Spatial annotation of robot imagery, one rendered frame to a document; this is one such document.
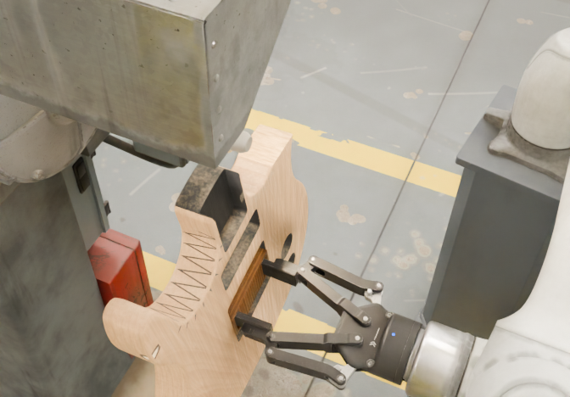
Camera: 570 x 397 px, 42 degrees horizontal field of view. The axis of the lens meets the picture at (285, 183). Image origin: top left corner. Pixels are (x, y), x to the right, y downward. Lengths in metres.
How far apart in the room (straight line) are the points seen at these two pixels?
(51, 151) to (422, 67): 2.16
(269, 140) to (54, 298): 0.63
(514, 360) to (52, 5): 0.46
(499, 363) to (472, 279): 1.19
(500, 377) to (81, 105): 0.41
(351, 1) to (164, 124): 2.67
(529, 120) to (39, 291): 0.97
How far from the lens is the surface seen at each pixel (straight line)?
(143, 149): 1.24
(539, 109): 1.52
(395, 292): 2.20
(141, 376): 1.72
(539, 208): 1.62
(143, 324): 0.66
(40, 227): 1.25
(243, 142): 0.79
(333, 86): 2.78
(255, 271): 0.90
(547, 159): 1.60
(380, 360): 0.85
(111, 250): 1.52
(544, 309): 0.71
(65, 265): 1.36
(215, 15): 0.51
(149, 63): 0.54
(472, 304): 1.94
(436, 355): 0.84
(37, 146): 0.89
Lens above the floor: 1.81
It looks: 48 degrees down
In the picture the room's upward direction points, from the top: 1 degrees clockwise
